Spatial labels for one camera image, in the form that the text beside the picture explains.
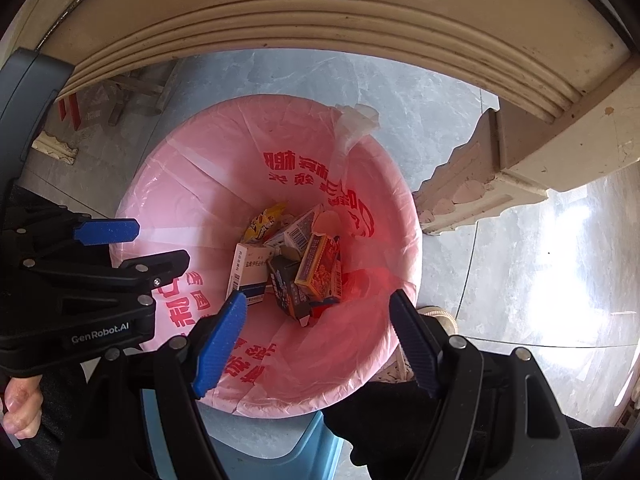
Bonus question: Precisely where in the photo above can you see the person's black clothing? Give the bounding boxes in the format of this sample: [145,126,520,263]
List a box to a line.
[10,360,633,480]

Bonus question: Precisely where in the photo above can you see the person's left hand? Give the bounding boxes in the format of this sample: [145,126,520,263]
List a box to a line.
[2,374,45,439]

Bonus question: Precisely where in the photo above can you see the wooden scrap pieces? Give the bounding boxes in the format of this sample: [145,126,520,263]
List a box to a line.
[107,67,176,126]

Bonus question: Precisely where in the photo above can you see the white blue medicine box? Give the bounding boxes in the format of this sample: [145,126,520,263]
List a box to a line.
[226,242,273,306]

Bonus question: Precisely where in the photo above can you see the pink bag lined trash bin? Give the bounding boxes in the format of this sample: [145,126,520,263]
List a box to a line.
[114,94,423,418]

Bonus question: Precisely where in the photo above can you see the yellow snack wrapper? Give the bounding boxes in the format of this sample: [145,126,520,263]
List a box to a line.
[243,202,290,243]

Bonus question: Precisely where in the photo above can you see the white barcode box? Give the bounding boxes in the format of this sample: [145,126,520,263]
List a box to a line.
[264,204,323,260]

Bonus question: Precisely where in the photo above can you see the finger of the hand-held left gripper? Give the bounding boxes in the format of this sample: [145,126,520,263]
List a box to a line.
[22,250,192,292]
[17,214,141,256]

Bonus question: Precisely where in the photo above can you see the red playing card box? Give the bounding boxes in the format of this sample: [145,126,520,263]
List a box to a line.
[294,232,343,302]

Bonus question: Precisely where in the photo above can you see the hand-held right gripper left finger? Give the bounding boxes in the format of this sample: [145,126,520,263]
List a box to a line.
[60,291,248,480]

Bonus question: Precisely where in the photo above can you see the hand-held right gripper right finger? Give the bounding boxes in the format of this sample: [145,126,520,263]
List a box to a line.
[389,290,583,480]

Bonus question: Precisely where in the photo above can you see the beige carved table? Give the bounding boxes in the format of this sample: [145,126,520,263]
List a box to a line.
[10,0,640,236]

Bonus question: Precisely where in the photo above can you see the black box with orange stripe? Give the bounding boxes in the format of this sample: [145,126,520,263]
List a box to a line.
[267,255,313,328]

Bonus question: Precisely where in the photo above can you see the person's white shoe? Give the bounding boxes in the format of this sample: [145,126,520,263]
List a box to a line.
[375,305,458,386]

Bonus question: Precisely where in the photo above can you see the blue plastic stool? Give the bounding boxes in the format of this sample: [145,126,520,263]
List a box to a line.
[140,385,346,480]

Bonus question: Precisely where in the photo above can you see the white carved moulding piece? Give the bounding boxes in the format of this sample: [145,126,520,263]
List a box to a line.
[31,131,79,165]

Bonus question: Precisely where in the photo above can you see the red flat piece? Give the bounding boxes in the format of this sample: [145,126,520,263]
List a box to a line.
[57,95,86,131]

